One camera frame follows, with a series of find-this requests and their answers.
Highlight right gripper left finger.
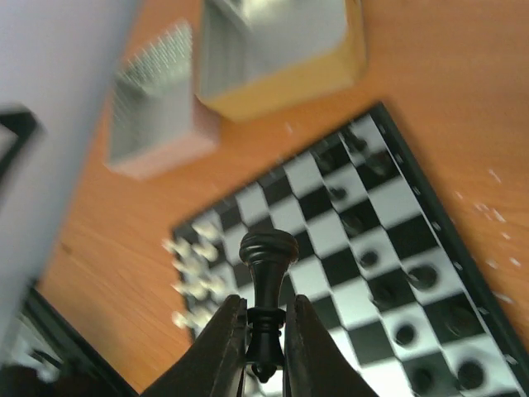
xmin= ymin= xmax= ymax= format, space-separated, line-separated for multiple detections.
xmin=142 ymin=294 xmax=246 ymax=397

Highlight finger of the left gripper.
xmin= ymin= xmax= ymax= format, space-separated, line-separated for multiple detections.
xmin=1 ymin=105 xmax=44 ymax=186

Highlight black aluminium frame rail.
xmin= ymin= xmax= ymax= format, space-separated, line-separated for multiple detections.
xmin=21 ymin=287 xmax=138 ymax=396

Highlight gold metal tin base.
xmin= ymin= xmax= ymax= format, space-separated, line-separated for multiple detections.
xmin=195 ymin=1 xmax=367 ymax=121

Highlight black king chess piece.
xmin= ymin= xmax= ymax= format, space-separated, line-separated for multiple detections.
xmin=239 ymin=229 xmax=298 ymax=384

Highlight black and silver chessboard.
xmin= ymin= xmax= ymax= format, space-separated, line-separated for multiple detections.
xmin=164 ymin=103 xmax=528 ymax=396

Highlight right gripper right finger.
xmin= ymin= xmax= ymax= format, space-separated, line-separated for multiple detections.
xmin=283 ymin=294 xmax=377 ymax=397

